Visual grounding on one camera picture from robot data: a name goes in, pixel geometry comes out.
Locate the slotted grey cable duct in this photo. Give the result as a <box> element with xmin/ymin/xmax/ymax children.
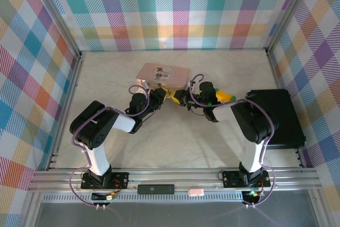
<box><xmin>41</xmin><ymin>194</ymin><xmax>262</xmax><ymax>203</ymax></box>

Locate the black cable bracket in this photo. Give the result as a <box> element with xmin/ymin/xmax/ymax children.
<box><xmin>91</xmin><ymin>192</ymin><xmax>112</xmax><ymax>208</ymax></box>
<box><xmin>242</xmin><ymin>190</ymin><xmax>261</xmax><ymax>208</ymax></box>

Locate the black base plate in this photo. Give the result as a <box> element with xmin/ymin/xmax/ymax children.
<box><xmin>222</xmin><ymin>170</ymin><xmax>271</xmax><ymax>188</ymax></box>
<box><xmin>81</xmin><ymin>171</ymin><xmax>130</xmax><ymax>190</ymax></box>

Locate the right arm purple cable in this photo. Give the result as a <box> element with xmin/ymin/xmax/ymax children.
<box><xmin>190</xmin><ymin>74</ymin><xmax>277</xmax><ymax>207</ymax></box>

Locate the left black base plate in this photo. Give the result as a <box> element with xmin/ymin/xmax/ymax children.
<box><xmin>81</xmin><ymin>171</ymin><xmax>130</xmax><ymax>190</ymax></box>

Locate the black bar device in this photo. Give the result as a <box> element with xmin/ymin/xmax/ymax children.
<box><xmin>137</xmin><ymin>184</ymin><xmax>175</xmax><ymax>195</ymax></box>

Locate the aluminium cross rail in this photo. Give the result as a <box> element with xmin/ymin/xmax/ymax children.
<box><xmin>28</xmin><ymin>167</ymin><xmax>322</xmax><ymax>194</ymax></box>

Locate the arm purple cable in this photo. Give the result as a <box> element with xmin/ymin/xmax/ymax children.
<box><xmin>190</xmin><ymin>74</ymin><xmax>277</xmax><ymax>207</ymax></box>
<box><xmin>70</xmin><ymin>85</ymin><xmax>151</xmax><ymax>207</ymax></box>

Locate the aluminium side rail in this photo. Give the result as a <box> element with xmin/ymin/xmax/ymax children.
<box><xmin>47</xmin><ymin>51</ymin><xmax>85</xmax><ymax>171</ymax></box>
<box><xmin>265</xmin><ymin>47</ymin><xmax>306</xmax><ymax>169</ymax></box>

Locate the pink tin box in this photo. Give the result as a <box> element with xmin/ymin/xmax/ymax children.
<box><xmin>135</xmin><ymin>62</ymin><xmax>191</xmax><ymax>91</ymax></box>

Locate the aluminium frame leg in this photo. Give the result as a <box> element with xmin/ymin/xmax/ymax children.
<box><xmin>308</xmin><ymin>190</ymin><xmax>327</xmax><ymax>227</ymax></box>
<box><xmin>22</xmin><ymin>191</ymin><xmax>45</xmax><ymax>227</ymax></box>

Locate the aluminium corner post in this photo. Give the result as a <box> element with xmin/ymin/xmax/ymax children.
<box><xmin>265</xmin><ymin>0</ymin><xmax>318</xmax><ymax>54</ymax></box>
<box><xmin>25</xmin><ymin>0</ymin><xmax>83</xmax><ymax>58</ymax></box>

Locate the black plastic tray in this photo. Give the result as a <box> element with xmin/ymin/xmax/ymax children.
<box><xmin>245</xmin><ymin>88</ymin><xmax>306</xmax><ymax>149</ymax></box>

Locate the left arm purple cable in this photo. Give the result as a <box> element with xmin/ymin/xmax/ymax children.
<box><xmin>70</xmin><ymin>85</ymin><xmax>151</xmax><ymax>207</ymax></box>

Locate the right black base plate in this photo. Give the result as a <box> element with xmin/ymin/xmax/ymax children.
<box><xmin>222</xmin><ymin>170</ymin><xmax>271</xmax><ymax>188</ymax></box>

